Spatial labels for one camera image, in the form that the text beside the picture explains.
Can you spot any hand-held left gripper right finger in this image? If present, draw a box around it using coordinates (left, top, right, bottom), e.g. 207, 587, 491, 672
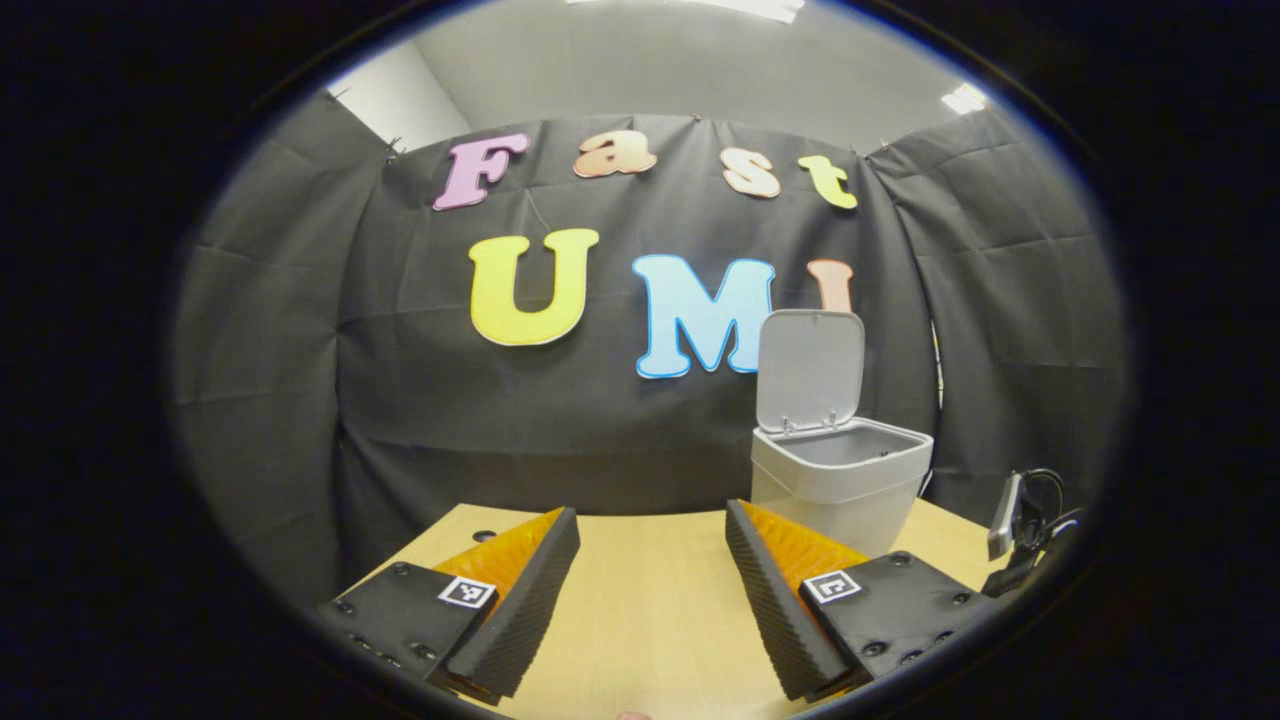
724, 498, 1001, 703

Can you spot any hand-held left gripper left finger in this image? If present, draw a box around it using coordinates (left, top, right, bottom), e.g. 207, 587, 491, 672
312, 506, 582, 706

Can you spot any grey desktop garbage bin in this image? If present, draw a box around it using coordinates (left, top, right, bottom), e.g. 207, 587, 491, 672
750, 309, 935, 559

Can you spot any wooden desktop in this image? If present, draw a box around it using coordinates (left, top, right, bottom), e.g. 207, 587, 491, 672
345, 500, 1011, 720

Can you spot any black backdrop cloth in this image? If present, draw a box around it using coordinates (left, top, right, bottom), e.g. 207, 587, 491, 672
170, 90, 1131, 611

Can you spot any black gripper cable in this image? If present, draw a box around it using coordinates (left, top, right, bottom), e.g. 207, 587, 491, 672
1022, 467, 1086, 546

